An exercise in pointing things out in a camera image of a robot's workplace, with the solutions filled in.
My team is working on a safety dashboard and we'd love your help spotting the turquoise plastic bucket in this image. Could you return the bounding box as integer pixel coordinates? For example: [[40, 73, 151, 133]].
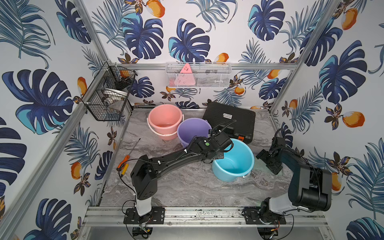
[[212, 139, 255, 182]]

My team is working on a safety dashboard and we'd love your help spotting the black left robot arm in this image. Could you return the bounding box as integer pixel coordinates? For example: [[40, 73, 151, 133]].
[[131, 132, 234, 217]]

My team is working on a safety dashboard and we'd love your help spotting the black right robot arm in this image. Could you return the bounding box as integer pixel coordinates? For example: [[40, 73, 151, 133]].
[[257, 137, 332, 216]]

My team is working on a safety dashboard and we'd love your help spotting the purple plastic bucket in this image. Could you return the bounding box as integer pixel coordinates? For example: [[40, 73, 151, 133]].
[[177, 118, 212, 148]]

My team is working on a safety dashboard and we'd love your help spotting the pink plastic bucket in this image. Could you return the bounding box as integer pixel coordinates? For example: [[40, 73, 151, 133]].
[[147, 104, 185, 141]]

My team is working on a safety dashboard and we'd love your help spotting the black plastic tool case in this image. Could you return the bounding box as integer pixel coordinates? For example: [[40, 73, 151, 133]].
[[203, 102, 256, 144]]

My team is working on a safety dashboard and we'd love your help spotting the pink triangular object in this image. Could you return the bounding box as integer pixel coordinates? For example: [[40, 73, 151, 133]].
[[174, 63, 196, 87]]

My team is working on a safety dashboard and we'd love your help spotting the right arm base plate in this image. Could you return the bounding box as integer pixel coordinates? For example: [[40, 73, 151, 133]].
[[241, 207, 287, 226]]

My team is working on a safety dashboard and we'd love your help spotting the white wire shelf basket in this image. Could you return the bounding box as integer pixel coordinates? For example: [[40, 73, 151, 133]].
[[165, 63, 232, 89]]

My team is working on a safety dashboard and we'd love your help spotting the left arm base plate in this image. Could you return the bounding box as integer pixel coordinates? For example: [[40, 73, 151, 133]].
[[124, 207, 166, 225]]

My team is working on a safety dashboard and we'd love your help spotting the yellow handled screwdriver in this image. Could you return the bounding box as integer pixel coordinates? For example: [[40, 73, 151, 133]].
[[120, 163, 129, 177]]

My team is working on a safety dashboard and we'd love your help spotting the orange handled screwdriver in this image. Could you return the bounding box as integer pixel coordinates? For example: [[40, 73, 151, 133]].
[[117, 138, 141, 172]]

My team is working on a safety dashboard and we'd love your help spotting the black wire basket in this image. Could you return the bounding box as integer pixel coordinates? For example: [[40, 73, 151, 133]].
[[81, 62, 138, 122]]

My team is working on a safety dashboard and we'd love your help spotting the aluminium front rail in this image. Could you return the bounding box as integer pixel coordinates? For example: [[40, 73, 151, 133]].
[[83, 207, 329, 228]]

